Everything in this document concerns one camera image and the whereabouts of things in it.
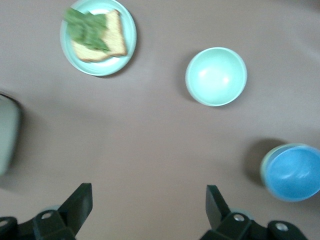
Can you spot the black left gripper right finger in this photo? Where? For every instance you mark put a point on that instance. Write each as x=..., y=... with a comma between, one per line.
x=232, y=225

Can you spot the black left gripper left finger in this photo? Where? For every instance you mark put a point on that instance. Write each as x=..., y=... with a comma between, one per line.
x=55, y=225

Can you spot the blue bowl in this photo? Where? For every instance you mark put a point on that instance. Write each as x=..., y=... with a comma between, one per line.
x=292, y=175

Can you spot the silver toaster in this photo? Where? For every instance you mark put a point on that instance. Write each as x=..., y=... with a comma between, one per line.
x=7, y=135

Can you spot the brown table cloth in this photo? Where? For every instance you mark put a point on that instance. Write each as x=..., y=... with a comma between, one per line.
x=150, y=125

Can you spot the light green plate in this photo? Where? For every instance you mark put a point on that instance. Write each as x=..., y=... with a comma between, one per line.
x=125, y=65

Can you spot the green lettuce leaf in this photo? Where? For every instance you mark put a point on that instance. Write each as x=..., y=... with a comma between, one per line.
x=87, y=32

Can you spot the brown bread slice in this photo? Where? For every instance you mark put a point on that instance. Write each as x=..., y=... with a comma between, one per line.
x=115, y=32

